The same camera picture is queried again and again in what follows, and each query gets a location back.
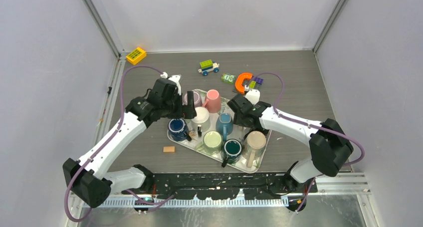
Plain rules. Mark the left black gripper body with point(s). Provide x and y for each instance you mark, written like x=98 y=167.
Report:
x=172 y=108

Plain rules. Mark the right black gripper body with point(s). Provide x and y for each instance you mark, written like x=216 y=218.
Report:
x=238 y=120

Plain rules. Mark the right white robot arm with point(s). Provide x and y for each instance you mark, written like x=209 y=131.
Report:
x=329 y=147

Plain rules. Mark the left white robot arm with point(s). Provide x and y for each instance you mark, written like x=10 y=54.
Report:
x=89 y=176

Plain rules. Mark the lilac mug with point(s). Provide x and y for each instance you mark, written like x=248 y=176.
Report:
x=198 y=102

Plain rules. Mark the white mug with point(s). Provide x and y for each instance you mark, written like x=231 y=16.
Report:
x=201 y=123

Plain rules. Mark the dark blue mug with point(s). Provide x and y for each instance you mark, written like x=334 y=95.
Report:
x=178 y=130

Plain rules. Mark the light blue mug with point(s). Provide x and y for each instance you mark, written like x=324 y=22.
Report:
x=224 y=125

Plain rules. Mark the pink mug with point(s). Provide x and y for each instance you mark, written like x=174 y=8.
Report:
x=212 y=101

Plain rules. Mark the tall beige mug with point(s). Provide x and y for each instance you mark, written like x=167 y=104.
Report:
x=253 y=147

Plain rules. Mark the light green mug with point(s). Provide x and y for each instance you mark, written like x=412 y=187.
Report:
x=211 y=143

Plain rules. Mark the teal mug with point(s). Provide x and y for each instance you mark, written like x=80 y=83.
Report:
x=231 y=152

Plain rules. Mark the leaf patterned metal tray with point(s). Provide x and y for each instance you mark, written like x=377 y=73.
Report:
x=239 y=133

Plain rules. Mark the orange arch brick assembly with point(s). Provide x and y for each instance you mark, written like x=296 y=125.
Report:
x=246 y=82

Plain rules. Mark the green owl brick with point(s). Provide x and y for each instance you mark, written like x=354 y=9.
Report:
x=228 y=78

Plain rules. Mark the wooden block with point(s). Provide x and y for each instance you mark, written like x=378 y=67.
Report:
x=169 y=149

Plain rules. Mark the toy brick car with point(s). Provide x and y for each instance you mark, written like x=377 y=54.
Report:
x=208 y=66

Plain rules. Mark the yellow toy block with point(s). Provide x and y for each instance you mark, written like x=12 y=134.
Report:
x=136 y=55

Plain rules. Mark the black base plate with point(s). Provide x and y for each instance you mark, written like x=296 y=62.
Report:
x=218 y=186

